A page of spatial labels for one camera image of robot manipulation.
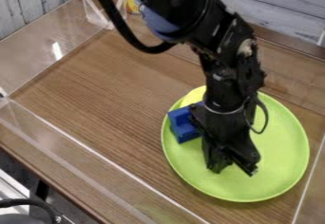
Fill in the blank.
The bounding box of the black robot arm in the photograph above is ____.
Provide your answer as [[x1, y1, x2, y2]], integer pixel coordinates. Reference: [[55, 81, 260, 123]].
[[138, 0, 265, 176]]

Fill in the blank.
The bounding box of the green round plate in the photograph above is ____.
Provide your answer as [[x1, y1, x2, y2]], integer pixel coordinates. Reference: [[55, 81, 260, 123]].
[[162, 93, 311, 202]]

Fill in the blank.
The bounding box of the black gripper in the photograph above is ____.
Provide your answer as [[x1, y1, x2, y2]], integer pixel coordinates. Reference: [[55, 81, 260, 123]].
[[190, 103, 261, 177]]

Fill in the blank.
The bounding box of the clear acrylic enclosure wall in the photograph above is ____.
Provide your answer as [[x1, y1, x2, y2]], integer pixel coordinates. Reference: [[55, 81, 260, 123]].
[[0, 0, 325, 224]]

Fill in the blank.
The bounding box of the blue T-shaped block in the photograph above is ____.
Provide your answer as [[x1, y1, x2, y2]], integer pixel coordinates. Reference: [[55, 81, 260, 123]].
[[168, 105, 201, 144]]

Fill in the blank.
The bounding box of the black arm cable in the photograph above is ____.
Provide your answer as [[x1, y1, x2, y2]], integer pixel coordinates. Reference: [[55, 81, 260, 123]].
[[85, 0, 180, 55]]

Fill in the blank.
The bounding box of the yellow banana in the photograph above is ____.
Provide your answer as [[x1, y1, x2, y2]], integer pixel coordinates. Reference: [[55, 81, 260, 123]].
[[181, 85, 206, 107]]

